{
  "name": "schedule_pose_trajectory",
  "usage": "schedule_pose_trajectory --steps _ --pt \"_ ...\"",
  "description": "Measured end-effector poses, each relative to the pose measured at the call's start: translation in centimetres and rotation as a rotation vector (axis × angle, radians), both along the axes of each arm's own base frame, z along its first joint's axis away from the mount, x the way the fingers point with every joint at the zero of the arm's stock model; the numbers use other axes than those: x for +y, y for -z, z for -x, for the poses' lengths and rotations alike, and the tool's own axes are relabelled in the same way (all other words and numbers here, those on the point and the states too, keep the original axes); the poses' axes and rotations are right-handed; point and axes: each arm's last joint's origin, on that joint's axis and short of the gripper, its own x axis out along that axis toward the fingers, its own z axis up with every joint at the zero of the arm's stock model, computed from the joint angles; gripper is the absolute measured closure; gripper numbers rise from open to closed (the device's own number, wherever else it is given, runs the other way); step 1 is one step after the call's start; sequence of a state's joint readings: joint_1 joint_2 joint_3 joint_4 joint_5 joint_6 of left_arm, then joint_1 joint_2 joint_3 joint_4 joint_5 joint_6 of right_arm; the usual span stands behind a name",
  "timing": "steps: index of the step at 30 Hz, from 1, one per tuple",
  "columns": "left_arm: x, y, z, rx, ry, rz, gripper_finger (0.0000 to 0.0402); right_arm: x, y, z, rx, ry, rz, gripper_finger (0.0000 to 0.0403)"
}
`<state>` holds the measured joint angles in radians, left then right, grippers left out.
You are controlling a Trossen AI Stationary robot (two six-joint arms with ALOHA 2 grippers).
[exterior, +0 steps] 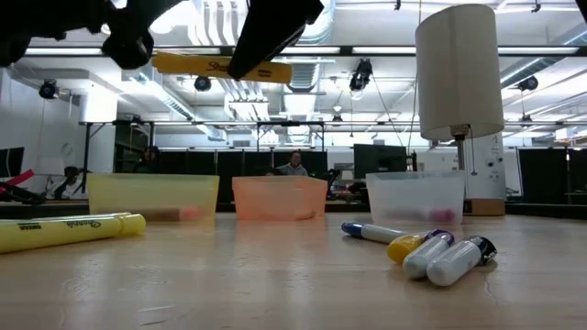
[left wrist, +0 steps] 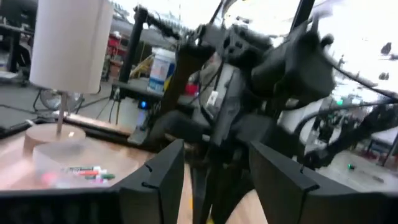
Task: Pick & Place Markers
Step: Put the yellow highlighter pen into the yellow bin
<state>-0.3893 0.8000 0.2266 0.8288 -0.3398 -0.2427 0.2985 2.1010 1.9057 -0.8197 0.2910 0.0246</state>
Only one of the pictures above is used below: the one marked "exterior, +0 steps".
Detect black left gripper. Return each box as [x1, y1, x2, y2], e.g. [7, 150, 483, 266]
[104, 0, 325, 82]

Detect deep yellow highlighter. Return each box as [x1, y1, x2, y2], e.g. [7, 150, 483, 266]
[150, 50, 294, 85]

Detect blue cap white marker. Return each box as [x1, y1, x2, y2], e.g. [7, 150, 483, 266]
[340, 221, 410, 246]

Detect pink dry-erase marker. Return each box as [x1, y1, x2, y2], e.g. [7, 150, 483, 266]
[429, 207, 458, 225]

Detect black ceiling spotlight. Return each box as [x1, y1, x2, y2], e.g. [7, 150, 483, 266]
[38, 79, 61, 101]
[193, 74, 214, 93]
[516, 75, 540, 93]
[349, 58, 374, 93]

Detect person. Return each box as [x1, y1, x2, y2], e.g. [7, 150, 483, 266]
[274, 149, 310, 177]
[53, 165, 86, 199]
[135, 145, 162, 174]

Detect black room partition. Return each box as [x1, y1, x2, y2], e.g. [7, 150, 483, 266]
[158, 149, 329, 204]
[517, 147, 587, 205]

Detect orange translucent plastic bin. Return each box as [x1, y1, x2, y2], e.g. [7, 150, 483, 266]
[231, 175, 329, 222]

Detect black monitor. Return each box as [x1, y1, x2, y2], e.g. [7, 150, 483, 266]
[0, 147, 26, 180]
[352, 143, 409, 181]

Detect white shade table lamp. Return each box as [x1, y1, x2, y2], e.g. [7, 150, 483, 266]
[415, 3, 505, 217]

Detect yellow translucent plastic bin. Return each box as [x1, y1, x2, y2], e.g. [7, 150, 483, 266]
[85, 171, 221, 224]

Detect clear translucent plastic bin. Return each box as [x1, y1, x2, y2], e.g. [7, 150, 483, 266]
[365, 170, 466, 226]

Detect slim yellow highlighter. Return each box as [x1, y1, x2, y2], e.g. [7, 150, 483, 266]
[386, 233, 427, 266]

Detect purple cap white marker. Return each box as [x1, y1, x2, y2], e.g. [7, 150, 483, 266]
[402, 228, 456, 281]

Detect red bar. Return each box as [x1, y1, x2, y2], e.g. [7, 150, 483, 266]
[0, 169, 37, 188]

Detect black cap white marker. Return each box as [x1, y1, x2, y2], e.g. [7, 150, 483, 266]
[426, 235, 499, 288]

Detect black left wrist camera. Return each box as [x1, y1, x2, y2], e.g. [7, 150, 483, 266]
[101, 20, 155, 71]

